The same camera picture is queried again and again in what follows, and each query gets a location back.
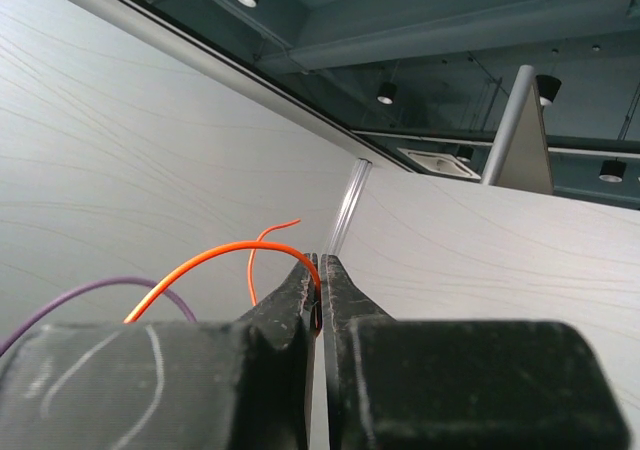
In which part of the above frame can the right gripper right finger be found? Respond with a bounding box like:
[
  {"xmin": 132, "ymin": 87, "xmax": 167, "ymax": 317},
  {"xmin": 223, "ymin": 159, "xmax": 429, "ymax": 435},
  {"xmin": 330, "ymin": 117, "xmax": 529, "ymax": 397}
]
[{"xmin": 320, "ymin": 255, "xmax": 631, "ymax": 449}]

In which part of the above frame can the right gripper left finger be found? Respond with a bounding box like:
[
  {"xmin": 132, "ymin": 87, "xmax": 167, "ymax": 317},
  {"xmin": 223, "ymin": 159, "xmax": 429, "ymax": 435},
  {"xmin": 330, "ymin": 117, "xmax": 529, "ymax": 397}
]
[{"xmin": 1, "ymin": 255, "xmax": 319, "ymax": 449}]

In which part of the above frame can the orange wire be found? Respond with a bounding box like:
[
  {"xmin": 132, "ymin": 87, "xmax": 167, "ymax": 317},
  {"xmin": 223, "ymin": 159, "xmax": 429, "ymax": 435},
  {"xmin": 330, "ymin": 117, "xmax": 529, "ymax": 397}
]
[{"xmin": 123, "ymin": 218, "xmax": 322, "ymax": 330}]

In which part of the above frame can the white ceiling vent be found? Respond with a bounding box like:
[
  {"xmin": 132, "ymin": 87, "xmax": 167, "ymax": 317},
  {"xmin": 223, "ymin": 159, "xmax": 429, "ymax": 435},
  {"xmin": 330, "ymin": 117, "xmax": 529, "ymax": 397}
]
[{"xmin": 398, "ymin": 148, "xmax": 481, "ymax": 181}]

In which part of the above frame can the grey metal post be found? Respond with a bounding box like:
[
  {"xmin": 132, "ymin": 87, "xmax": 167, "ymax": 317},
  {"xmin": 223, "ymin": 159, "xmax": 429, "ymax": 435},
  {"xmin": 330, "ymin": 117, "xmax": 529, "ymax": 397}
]
[{"xmin": 480, "ymin": 65, "xmax": 535, "ymax": 186}]

